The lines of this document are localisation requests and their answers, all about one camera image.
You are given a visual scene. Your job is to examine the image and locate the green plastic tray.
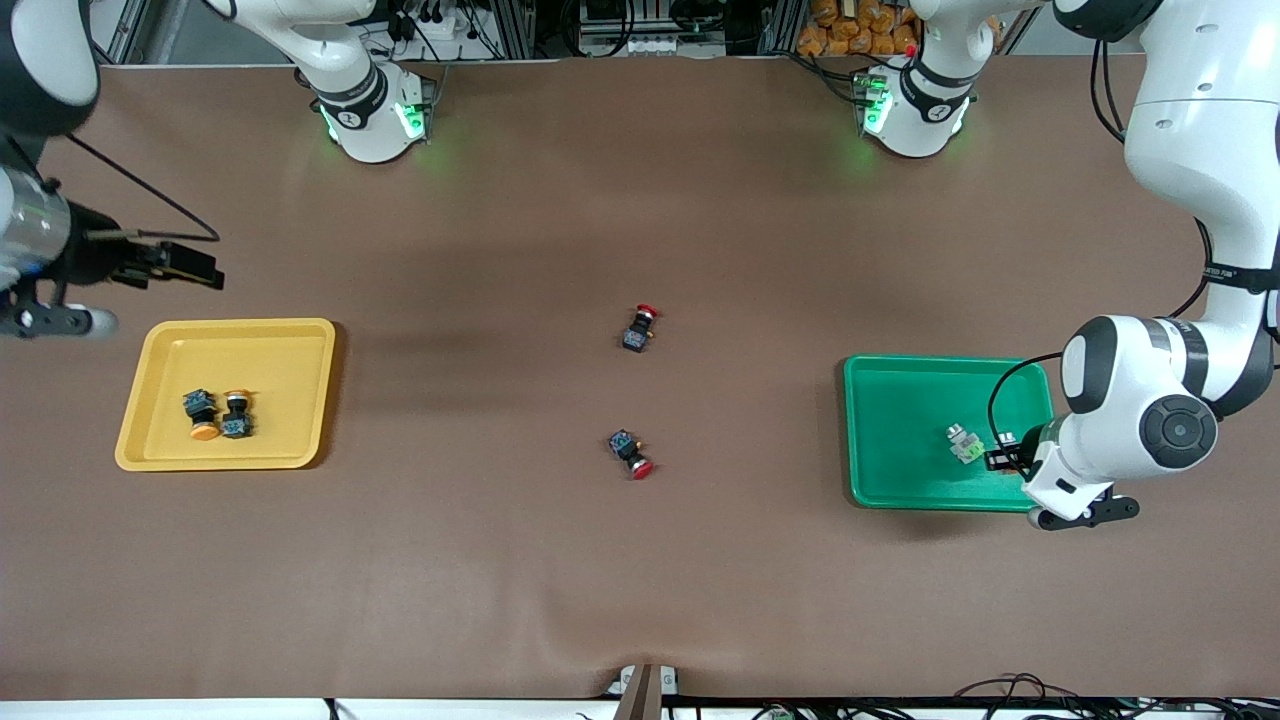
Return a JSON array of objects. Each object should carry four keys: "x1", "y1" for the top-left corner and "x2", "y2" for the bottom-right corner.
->
[{"x1": 843, "y1": 356, "x2": 1061, "y2": 514}]

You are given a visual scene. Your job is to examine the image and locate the yellow plastic tray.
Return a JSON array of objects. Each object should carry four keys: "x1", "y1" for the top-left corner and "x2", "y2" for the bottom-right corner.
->
[{"x1": 114, "y1": 318, "x2": 337, "y2": 472}]

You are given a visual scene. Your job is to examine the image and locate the white power strip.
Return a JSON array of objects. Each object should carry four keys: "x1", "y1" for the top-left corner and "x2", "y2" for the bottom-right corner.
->
[{"x1": 413, "y1": 8, "x2": 471, "y2": 41}]

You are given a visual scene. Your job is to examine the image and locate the brown table cover mat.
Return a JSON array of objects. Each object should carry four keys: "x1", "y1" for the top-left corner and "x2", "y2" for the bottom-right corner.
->
[{"x1": 0, "y1": 55, "x2": 1280, "y2": 701}]

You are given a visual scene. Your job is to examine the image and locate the metal table clamp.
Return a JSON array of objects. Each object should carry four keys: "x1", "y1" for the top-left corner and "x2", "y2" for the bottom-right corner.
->
[{"x1": 606, "y1": 663, "x2": 681, "y2": 720}]

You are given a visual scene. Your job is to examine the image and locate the orange bagged items pile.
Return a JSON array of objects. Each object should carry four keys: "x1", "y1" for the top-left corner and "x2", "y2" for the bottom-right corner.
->
[{"x1": 797, "y1": 0, "x2": 919, "y2": 57}]

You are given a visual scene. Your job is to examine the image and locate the long white socket strip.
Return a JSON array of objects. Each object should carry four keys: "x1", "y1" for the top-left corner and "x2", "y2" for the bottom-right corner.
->
[{"x1": 578, "y1": 35, "x2": 691, "y2": 57}]

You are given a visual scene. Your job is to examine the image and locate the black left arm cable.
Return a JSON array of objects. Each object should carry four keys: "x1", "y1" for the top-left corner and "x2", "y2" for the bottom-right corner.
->
[{"x1": 988, "y1": 40, "x2": 1216, "y2": 471}]

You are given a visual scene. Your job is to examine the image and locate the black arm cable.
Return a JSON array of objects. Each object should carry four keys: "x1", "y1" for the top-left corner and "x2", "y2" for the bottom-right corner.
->
[
  {"x1": 988, "y1": 40, "x2": 1216, "y2": 471},
  {"x1": 0, "y1": 130, "x2": 221, "y2": 244}
]

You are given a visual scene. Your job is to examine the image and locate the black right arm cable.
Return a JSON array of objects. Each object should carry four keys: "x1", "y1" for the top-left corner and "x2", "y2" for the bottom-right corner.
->
[{"x1": 0, "y1": 130, "x2": 221, "y2": 244}]

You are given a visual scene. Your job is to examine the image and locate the black cable bundle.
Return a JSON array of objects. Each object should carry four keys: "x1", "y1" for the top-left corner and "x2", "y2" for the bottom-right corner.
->
[{"x1": 955, "y1": 673, "x2": 1280, "y2": 720}]

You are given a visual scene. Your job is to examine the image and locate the aluminium frame post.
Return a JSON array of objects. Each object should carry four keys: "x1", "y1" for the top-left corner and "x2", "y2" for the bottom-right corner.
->
[{"x1": 95, "y1": 0, "x2": 191, "y2": 66}]

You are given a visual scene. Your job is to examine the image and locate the red push button switch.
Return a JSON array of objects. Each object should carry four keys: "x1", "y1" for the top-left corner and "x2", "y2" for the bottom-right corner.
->
[
  {"x1": 621, "y1": 304, "x2": 663, "y2": 353},
  {"x1": 607, "y1": 430, "x2": 656, "y2": 481}
]

